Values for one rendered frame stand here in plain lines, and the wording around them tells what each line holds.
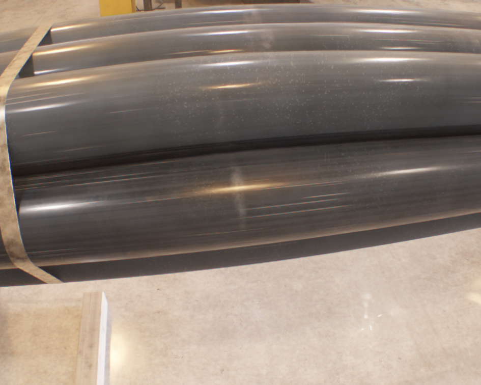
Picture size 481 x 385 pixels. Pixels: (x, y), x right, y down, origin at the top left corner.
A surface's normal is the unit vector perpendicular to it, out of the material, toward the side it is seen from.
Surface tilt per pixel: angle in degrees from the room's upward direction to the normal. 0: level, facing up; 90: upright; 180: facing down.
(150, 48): 34
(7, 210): 60
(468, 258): 0
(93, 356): 0
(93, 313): 0
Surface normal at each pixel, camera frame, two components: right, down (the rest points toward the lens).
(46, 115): 0.14, 0.08
